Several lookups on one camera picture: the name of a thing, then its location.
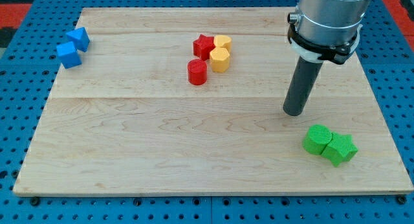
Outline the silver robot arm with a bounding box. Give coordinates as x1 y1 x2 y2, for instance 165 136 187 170
287 0 371 46

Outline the red star block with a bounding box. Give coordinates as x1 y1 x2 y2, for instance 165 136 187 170
193 34 215 61

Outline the green star block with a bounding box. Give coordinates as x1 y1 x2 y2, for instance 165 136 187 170
321 132 358 167

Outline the red cylinder block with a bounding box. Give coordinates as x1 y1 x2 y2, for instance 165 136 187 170
187 59 207 85

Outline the wooden board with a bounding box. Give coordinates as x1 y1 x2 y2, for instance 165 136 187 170
14 8 413 197

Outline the yellow hexagon block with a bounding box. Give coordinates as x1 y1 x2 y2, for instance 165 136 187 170
210 47 230 73

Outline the yellow rounded block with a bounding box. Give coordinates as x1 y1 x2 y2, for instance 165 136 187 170
213 35 232 53

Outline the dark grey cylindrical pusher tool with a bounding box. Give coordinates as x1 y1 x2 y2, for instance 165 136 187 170
283 57 323 116

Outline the green cylinder block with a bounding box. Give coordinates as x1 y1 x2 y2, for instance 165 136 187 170
303 124 332 155

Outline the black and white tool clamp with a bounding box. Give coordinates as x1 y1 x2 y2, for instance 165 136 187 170
287 24 363 65

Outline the blue triangular block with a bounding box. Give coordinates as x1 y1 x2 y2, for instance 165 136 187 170
66 27 90 52

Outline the blue cube block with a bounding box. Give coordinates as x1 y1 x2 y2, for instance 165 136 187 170
56 41 82 69

